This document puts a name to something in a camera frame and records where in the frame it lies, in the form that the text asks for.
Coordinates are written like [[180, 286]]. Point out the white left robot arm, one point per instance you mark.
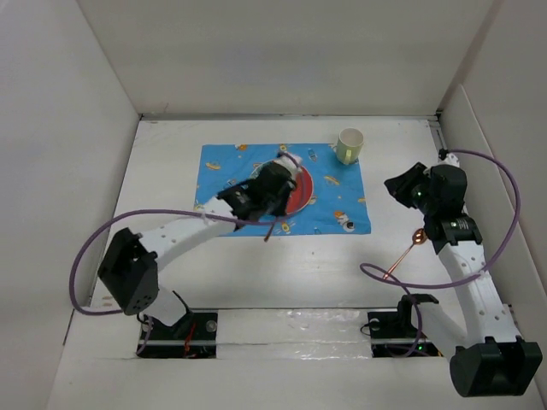
[[132, 263]]

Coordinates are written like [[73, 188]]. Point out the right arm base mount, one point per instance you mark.
[[392, 333]]

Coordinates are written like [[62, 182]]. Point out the blue patterned placemat cloth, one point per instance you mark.
[[337, 206]]

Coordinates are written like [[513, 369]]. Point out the copper fork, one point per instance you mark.
[[271, 229]]

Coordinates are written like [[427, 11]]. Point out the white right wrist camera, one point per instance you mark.
[[447, 158]]

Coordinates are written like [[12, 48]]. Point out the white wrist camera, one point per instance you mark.
[[293, 163], [447, 158]]

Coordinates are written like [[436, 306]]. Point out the light green mug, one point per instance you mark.
[[349, 145]]

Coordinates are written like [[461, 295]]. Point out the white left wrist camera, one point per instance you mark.
[[293, 163]]

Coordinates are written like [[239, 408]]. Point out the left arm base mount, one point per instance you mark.
[[196, 339]]

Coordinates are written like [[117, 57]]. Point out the copper spoon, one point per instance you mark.
[[418, 238]]

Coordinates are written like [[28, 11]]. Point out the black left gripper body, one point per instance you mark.
[[277, 207]]

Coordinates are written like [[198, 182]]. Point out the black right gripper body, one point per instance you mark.
[[423, 202]]

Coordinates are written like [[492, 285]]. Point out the red and teal plate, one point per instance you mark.
[[300, 197]]

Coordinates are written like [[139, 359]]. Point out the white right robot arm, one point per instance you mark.
[[487, 356]]

